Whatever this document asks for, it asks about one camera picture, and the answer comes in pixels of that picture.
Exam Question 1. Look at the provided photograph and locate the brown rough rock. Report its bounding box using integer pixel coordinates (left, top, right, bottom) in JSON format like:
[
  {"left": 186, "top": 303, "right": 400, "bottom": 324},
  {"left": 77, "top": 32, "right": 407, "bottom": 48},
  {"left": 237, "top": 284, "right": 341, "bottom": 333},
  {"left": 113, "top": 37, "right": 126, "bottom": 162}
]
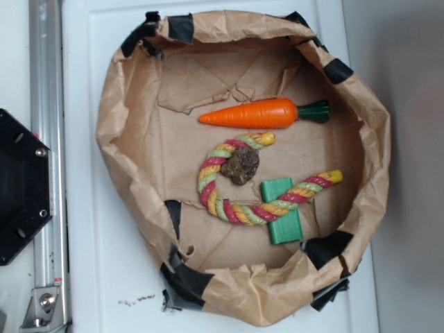
[{"left": 221, "top": 146, "right": 259, "bottom": 185}]

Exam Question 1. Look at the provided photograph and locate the orange toy carrot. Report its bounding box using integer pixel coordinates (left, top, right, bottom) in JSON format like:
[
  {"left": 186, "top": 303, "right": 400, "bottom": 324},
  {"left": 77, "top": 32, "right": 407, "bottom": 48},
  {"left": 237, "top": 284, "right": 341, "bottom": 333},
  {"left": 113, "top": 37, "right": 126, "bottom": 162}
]
[{"left": 198, "top": 98, "right": 330, "bottom": 129}]

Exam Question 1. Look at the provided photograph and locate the green plastic block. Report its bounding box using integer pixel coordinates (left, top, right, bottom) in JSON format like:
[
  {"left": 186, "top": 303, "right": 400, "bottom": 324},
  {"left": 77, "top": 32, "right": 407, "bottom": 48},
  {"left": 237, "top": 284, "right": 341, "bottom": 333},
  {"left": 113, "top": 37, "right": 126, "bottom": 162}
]
[{"left": 260, "top": 178, "right": 303, "bottom": 244}]

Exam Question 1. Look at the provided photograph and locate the brown paper bag basin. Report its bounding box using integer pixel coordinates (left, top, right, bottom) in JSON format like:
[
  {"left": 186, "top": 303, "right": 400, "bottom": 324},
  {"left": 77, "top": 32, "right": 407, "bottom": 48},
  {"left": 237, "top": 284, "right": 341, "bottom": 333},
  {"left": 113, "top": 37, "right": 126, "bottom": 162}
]
[{"left": 96, "top": 10, "right": 391, "bottom": 327}]

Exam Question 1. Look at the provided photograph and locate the white plastic tray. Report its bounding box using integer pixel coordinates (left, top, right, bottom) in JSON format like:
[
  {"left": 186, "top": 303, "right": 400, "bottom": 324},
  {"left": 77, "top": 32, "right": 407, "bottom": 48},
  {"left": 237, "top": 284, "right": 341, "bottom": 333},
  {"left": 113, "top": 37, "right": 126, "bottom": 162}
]
[{"left": 60, "top": 0, "right": 380, "bottom": 333}]

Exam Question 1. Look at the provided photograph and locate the multicolour twisted rope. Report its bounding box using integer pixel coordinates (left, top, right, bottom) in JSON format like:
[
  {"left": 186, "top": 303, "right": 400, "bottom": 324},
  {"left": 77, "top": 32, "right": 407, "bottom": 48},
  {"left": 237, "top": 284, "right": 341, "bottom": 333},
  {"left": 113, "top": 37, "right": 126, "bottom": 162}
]
[{"left": 196, "top": 130, "right": 344, "bottom": 227}]

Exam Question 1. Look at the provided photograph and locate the aluminium extrusion rail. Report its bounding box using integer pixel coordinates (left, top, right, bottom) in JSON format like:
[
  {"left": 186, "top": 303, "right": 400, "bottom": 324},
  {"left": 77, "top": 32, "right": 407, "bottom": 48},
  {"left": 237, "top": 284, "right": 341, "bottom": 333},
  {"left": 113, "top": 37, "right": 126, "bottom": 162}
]
[{"left": 29, "top": 1, "right": 72, "bottom": 332}]

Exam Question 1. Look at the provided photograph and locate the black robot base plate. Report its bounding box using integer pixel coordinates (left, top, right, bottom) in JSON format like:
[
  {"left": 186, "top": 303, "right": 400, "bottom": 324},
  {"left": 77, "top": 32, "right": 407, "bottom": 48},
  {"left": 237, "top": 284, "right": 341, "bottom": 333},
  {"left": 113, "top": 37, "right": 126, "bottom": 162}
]
[{"left": 1, "top": 109, "right": 52, "bottom": 266}]

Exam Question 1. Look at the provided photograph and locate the metal corner bracket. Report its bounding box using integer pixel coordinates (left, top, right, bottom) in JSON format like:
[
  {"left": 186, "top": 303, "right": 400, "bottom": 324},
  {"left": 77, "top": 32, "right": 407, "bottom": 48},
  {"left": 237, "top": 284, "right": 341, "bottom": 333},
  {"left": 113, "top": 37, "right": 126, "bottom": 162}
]
[{"left": 19, "top": 286, "right": 69, "bottom": 332}]

